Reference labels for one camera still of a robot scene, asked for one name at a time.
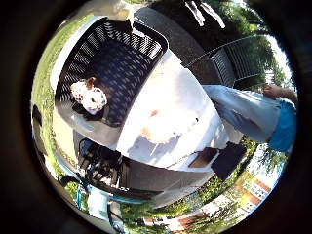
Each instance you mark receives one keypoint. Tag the white spotted plush toy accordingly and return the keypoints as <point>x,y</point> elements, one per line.
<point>91,97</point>

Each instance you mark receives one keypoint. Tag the black woven plastic basket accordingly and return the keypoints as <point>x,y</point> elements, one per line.
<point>120,68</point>

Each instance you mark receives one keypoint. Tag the brown flat cardboard piece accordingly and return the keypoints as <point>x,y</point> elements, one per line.
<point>204,157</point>

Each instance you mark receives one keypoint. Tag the black metal mesh bench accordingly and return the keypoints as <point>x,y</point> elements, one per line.
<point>234,65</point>

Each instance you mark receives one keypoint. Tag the person in blue shirt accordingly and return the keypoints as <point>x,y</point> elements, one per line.
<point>250,110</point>

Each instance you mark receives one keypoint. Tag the red brick building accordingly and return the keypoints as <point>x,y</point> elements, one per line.
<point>250,195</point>

